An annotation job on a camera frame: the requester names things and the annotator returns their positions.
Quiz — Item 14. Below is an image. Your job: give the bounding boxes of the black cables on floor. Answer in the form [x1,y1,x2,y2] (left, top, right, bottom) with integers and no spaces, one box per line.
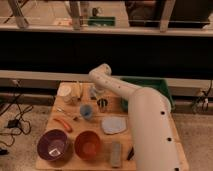
[0,81,34,156]

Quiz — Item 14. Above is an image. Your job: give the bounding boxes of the grey sponge block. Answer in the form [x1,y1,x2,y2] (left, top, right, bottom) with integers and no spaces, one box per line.
[110,141,122,168]

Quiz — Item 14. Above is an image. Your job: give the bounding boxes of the orange bowl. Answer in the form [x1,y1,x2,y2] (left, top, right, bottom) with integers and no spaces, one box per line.
[74,131,101,160]

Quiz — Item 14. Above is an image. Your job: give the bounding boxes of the orange carrot toy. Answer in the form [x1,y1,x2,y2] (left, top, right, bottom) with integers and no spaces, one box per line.
[53,118,73,133]

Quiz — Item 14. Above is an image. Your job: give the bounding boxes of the striped dark cup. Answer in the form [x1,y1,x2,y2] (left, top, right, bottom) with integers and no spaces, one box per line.
[97,98,108,112]

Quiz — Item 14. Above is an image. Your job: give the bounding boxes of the green plastic bin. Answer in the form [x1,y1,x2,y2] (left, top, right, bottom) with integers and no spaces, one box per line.
[122,77,175,109]

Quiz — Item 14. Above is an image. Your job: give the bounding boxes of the green box on shelf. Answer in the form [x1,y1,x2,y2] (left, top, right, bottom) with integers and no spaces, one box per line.
[88,16,115,26]

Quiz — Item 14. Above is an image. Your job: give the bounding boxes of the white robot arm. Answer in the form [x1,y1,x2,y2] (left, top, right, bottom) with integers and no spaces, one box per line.
[89,64,182,171]

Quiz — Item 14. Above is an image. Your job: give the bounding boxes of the metal spoon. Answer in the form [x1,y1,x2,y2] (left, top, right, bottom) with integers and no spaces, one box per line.
[56,107,79,121]

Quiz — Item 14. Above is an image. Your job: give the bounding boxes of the light blue cloth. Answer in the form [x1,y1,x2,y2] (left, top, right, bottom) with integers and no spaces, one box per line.
[101,116,127,135]

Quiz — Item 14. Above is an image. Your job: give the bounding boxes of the purple bowl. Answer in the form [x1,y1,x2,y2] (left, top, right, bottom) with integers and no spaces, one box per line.
[37,129,70,161]

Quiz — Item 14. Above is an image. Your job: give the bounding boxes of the blue metal cup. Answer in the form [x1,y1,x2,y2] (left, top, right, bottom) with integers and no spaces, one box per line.
[80,104,93,120]

